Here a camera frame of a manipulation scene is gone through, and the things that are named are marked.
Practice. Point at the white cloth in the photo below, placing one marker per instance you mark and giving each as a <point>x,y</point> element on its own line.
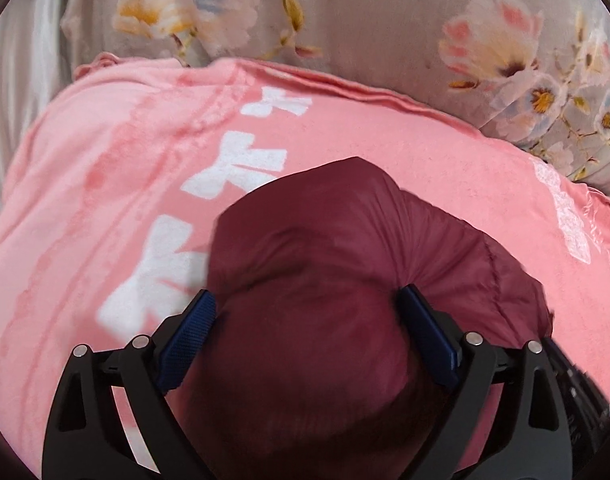
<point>20,85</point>

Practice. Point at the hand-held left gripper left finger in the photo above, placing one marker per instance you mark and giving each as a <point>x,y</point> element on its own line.
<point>187,340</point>

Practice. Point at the pink printed blanket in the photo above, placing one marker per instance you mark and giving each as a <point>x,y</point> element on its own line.
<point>110,185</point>

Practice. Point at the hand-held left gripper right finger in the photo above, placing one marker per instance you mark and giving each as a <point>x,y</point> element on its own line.
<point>427,330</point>

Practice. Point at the maroon quilted jacket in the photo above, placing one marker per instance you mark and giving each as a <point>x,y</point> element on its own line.
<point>310,270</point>

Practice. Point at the grey floral bedsheet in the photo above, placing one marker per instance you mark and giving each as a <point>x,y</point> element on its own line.
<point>385,25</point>

